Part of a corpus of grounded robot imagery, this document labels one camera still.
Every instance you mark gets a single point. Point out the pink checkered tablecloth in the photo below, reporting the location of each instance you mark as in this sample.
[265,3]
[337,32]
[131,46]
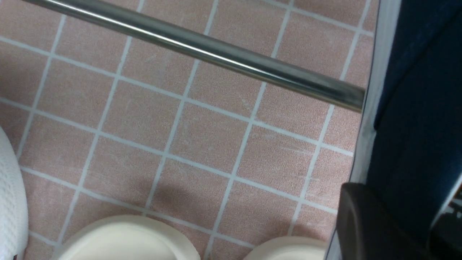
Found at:
[104,124]

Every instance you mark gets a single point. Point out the left cream foam slipper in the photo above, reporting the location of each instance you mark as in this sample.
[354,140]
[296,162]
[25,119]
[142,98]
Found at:
[127,237]

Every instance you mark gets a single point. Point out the cream foam slipper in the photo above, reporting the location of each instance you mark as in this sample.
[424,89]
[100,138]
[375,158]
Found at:
[289,248]
[127,237]

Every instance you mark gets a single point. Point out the right cream foam slipper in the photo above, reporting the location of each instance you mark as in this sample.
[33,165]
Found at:
[289,248]

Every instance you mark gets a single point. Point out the navy slip-on shoe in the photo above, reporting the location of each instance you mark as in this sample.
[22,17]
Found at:
[408,150]

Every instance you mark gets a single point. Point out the left black canvas sneaker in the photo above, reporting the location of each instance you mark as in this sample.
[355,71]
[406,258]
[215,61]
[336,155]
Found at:
[14,221]

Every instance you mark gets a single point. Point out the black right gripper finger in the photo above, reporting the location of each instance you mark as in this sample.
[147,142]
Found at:
[367,232]

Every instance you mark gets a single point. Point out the silver metal shoe rack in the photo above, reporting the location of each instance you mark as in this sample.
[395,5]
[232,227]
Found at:
[212,51]

